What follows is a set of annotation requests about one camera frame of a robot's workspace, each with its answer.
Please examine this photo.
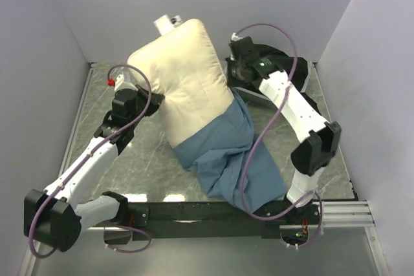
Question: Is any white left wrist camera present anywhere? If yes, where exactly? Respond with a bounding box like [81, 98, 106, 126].
[107, 73, 134, 92]

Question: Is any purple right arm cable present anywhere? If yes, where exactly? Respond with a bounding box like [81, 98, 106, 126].
[232, 23, 324, 248]

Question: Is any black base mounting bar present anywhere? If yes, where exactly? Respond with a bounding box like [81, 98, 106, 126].
[121, 202, 320, 239]

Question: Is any grey plastic basket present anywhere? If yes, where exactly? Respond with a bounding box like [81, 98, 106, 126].
[230, 87, 278, 111]

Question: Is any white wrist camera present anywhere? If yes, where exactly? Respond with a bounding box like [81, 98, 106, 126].
[107, 73, 134, 92]
[230, 32, 243, 42]

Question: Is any cream pillow with bear print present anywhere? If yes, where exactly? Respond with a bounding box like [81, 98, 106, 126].
[127, 15, 234, 147]

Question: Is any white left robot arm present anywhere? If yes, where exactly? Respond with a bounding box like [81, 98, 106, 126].
[24, 86, 164, 259]

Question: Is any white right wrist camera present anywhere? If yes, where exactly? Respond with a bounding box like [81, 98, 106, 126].
[230, 32, 243, 42]

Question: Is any black cloth in basket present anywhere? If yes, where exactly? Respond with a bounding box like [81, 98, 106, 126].
[227, 43, 294, 93]

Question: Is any blue fabric pillowcase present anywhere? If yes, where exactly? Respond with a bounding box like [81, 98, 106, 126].
[173, 93, 287, 211]

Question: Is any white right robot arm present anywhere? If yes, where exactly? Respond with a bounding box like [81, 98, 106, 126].
[226, 34, 342, 224]

